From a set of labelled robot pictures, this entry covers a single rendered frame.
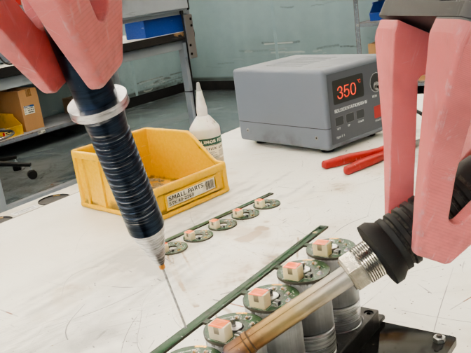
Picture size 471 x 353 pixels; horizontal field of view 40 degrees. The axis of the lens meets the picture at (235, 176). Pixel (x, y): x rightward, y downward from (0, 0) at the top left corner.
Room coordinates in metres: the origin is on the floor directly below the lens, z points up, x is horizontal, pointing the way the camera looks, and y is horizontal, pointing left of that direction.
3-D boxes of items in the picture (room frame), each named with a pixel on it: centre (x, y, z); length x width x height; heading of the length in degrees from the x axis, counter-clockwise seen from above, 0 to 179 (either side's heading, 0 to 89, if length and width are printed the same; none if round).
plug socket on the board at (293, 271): (0.27, -0.02, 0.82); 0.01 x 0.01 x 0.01; 52
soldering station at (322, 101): (0.79, -0.10, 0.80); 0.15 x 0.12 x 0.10; 39
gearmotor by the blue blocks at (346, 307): (0.30, -0.04, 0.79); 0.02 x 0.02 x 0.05
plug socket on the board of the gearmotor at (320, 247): (0.29, -0.04, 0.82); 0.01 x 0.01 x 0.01; 52
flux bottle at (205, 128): (0.70, 0.03, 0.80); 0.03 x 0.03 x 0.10
